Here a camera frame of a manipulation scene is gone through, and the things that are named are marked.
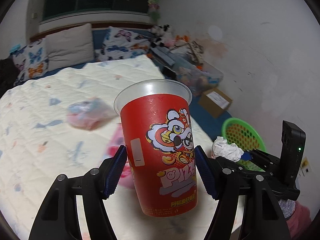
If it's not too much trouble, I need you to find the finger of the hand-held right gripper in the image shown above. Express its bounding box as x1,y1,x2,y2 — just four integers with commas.
215,156,272,178
240,149,278,167

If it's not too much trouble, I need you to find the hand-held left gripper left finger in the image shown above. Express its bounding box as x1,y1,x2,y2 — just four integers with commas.
30,145,128,240

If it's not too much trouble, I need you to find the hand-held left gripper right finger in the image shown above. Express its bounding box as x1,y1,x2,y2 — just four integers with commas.
194,145,292,240

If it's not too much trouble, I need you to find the white paper ball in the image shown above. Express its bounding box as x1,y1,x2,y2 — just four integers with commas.
211,136,244,163

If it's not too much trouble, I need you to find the green plastic mesh basket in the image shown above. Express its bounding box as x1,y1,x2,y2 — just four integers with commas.
222,117,266,165

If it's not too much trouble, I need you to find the red printed plastic cup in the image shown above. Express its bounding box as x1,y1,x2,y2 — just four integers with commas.
114,79,198,217

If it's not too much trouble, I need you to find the person's right forearm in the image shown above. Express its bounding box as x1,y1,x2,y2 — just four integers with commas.
277,199,312,240

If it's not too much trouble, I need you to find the pink white snack packet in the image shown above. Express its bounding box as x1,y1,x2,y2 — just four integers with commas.
106,125,135,189

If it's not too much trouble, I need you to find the blue sheeted bed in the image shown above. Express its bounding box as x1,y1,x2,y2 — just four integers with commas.
0,27,235,140

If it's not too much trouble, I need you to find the pink blue plastic wrapper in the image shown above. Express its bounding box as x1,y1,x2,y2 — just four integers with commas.
66,97,113,130

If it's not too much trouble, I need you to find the brown cardboard box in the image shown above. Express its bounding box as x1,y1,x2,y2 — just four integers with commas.
198,87,233,118

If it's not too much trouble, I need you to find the white quilted mat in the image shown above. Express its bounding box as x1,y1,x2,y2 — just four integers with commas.
0,54,245,240

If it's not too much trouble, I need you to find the clear plastic storage bin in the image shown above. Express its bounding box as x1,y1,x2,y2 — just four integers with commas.
172,60,224,97

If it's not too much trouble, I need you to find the patterned beige cloth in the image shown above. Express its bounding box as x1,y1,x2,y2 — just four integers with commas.
185,40,204,60

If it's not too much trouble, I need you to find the grey patterned flat box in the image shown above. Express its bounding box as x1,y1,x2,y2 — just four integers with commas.
151,47,175,65

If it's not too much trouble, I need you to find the butterfly print pillow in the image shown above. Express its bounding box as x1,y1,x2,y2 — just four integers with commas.
94,26,153,62
10,38,50,85

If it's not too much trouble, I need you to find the orange fox plush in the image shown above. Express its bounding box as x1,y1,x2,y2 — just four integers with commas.
174,35,190,47

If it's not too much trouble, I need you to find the beige pillow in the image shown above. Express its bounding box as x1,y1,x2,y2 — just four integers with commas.
45,23,94,71

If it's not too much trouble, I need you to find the black white cow plush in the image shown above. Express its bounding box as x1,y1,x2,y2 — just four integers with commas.
149,24,173,47

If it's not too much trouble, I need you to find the paper flower wall decoration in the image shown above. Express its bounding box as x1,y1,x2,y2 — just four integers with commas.
147,0,160,22

